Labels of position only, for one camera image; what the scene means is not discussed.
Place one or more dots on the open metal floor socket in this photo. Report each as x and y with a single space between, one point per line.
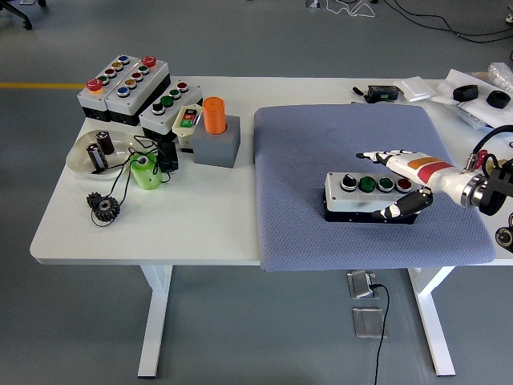
360 285

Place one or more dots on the black module with green terminal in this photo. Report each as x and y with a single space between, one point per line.
382 92

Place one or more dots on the large dark metal gear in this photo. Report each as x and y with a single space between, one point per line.
106 209

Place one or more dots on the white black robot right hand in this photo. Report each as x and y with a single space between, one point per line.
425 170

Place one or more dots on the grey-blue textured mat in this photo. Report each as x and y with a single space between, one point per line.
304 160

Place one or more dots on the green plastic cylinder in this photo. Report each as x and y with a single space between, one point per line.
146 174

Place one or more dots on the cream red-green switch box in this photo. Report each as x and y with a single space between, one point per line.
180 125

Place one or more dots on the orange cylinder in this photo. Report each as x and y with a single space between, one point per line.
213 116

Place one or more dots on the black office chair base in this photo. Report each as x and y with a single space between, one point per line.
18 15

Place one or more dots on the closed metal floor plate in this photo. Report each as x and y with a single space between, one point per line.
368 322

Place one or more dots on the clear shallow dish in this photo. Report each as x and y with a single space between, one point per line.
78 158

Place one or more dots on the metal floor fitting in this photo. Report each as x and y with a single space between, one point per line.
313 3

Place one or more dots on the black pen-shaped tool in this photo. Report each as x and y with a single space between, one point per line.
360 93

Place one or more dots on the grey block with hole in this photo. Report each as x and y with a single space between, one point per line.
216 148

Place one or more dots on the small dark metal gear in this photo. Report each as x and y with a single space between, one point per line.
93 199

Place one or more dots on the dark brown capacitor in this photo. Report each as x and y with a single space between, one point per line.
97 156
105 142

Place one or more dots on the clear bubble wrap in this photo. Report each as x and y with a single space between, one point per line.
501 74

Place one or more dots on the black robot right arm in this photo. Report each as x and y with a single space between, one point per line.
493 188

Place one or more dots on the white table leg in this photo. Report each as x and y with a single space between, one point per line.
154 321
433 321

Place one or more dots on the white foam wrapping sheet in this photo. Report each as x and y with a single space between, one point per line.
481 110

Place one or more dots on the four-button control box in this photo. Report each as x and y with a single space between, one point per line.
160 120
360 202

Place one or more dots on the small black box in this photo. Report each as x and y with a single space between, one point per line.
168 158

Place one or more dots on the five-button box with mushroom button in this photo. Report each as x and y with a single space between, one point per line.
132 94
90 102

